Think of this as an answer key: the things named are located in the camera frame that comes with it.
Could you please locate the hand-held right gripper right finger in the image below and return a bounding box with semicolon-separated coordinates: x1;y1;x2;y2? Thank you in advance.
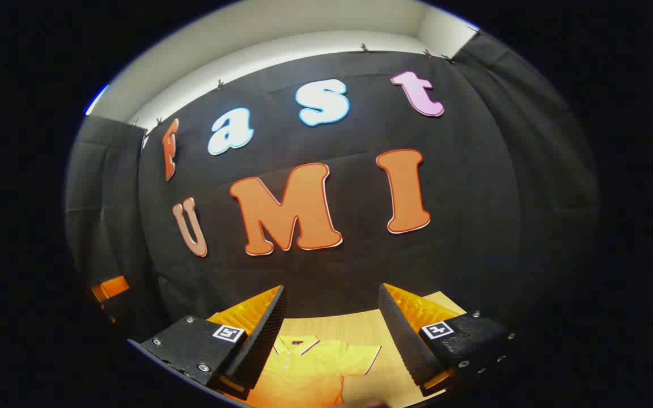
378;283;519;397

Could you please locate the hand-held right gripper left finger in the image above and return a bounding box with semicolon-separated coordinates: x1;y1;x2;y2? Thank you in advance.
127;285;289;400

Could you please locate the orange T-shirt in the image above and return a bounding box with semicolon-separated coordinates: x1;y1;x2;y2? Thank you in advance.
236;334;383;408

